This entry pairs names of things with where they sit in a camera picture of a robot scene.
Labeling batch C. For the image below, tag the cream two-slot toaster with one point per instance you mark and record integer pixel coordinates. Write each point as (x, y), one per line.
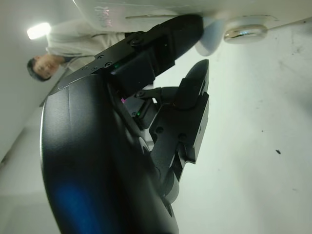
(170, 7)

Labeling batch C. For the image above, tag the white toaster lever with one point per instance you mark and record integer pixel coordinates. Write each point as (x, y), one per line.
(210, 42)

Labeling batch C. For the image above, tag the chrome toaster dial knob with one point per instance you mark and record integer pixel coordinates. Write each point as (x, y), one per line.
(243, 34)

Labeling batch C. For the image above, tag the person in white top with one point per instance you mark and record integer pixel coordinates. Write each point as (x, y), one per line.
(73, 41)

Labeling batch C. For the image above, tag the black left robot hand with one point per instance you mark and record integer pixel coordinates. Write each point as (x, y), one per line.
(97, 158)

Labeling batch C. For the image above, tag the bright ceiling light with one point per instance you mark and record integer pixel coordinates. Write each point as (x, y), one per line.
(39, 30)

